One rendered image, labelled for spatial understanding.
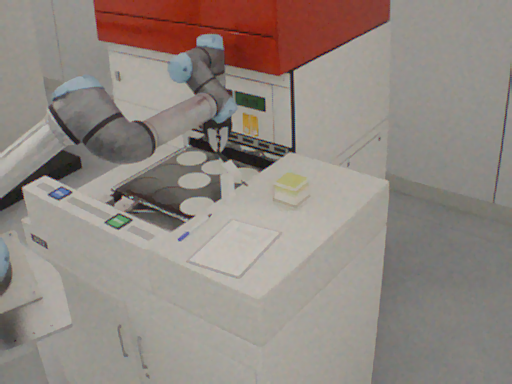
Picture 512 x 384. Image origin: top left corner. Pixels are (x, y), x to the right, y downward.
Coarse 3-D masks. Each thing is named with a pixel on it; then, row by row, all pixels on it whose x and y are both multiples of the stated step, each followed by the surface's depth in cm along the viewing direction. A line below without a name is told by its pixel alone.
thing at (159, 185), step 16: (208, 160) 212; (144, 176) 205; (160, 176) 205; (176, 176) 204; (128, 192) 197; (144, 192) 196; (160, 192) 196; (176, 192) 195; (192, 192) 194; (208, 192) 194; (176, 208) 187
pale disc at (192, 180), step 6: (186, 174) 205; (192, 174) 204; (198, 174) 204; (204, 174) 204; (180, 180) 201; (186, 180) 201; (192, 180) 201; (198, 180) 201; (204, 180) 200; (186, 186) 198; (192, 186) 198; (198, 186) 197
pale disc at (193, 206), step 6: (192, 198) 191; (198, 198) 191; (204, 198) 191; (180, 204) 188; (186, 204) 188; (192, 204) 188; (198, 204) 188; (204, 204) 188; (210, 204) 187; (186, 210) 185; (192, 210) 185; (198, 210) 185
